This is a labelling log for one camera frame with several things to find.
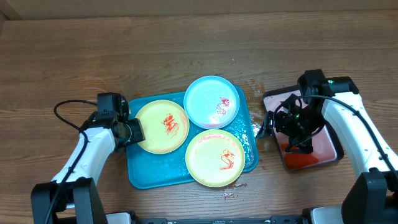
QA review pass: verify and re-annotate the yellow plate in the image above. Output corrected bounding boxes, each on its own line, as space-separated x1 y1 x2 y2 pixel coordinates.
136 100 190 154
185 129 245 188

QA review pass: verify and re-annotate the light blue plate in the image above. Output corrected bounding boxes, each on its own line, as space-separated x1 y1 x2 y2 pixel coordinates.
183 76 240 129

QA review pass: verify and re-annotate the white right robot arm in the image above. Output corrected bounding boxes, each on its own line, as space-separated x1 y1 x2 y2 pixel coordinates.
258 90 397 223

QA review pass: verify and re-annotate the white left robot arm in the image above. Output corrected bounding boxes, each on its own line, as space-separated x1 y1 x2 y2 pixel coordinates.
30 118 144 224

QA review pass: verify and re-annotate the black tray with red water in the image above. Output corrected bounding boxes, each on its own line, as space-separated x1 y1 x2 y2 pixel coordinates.
262 85 344 170

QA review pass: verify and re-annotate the blue plastic tray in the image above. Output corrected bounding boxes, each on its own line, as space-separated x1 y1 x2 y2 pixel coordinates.
126 86 259 190

